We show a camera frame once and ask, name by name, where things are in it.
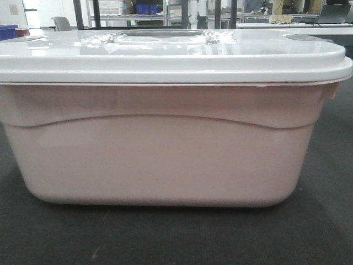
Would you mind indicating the grey laptop on table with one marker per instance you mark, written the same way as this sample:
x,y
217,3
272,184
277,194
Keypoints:
x,y
334,14

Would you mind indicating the blue bin far left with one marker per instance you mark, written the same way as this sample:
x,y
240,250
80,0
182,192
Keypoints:
x,y
8,32

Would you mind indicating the white background table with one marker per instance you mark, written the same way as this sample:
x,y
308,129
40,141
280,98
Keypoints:
x,y
302,28

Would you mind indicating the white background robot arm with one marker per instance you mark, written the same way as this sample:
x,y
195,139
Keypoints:
x,y
197,14

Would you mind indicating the black metal frame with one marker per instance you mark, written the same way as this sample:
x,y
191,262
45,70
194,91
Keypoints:
x,y
170,14

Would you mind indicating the white basket on background shelf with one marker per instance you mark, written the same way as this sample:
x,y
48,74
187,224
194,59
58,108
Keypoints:
x,y
111,7

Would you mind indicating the grey office chair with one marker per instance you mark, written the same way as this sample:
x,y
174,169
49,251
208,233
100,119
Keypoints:
x,y
61,23

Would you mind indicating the blue bin on background shelf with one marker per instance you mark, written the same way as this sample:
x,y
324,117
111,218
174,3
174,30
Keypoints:
x,y
146,9

